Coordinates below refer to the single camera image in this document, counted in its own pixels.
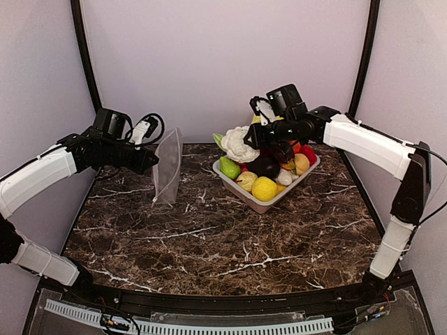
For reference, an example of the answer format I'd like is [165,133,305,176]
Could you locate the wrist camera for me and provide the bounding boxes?
[249,96,277,126]
[129,113,165,149]

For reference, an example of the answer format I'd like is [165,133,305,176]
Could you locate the pink plastic food tray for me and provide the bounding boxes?
[212,143,320,214]

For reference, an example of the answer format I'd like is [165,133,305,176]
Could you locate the black curved front rail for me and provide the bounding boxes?
[63,281,391,316]

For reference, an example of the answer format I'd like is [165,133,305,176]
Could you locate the green chayote toy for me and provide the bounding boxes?
[219,156,241,180]

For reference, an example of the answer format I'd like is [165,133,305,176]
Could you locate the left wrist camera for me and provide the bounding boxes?
[129,113,165,149]

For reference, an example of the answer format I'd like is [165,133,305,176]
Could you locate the left black frame post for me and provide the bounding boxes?
[70,0,102,112]

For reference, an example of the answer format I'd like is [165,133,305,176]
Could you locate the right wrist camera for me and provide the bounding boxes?
[249,96,277,126]

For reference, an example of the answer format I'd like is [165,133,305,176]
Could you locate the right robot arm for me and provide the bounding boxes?
[244,84,434,280]

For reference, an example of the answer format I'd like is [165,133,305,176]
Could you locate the yellow bun toy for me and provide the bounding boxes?
[294,154,310,176]

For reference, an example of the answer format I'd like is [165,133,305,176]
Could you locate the white cauliflower toy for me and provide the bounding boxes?
[212,126,261,163]

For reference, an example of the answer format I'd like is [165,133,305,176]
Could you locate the clear dotted zip top bag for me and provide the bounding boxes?
[152,128,183,206]

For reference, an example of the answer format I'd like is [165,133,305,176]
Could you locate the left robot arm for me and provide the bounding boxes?
[1,108,165,287]

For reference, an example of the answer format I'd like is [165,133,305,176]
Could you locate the black frame post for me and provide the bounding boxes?
[348,0,380,117]
[70,0,102,112]

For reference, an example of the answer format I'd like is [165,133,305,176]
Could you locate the yellow lemon toy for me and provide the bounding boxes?
[251,177,277,202]

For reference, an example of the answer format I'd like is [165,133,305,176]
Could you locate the right black frame post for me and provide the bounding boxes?
[348,0,380,117]

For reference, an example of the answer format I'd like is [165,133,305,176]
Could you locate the white slotted cable duct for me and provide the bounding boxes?
[44,299,334,335]

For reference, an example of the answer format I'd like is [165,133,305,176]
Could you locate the red pepper toy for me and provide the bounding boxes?
[300,144,317,166]

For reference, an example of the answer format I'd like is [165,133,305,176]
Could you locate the pale yellow cabbage toy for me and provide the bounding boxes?
[235,171,258,193]

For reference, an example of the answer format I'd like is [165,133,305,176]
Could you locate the white garlic toy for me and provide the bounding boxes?
[275,169,293,186]

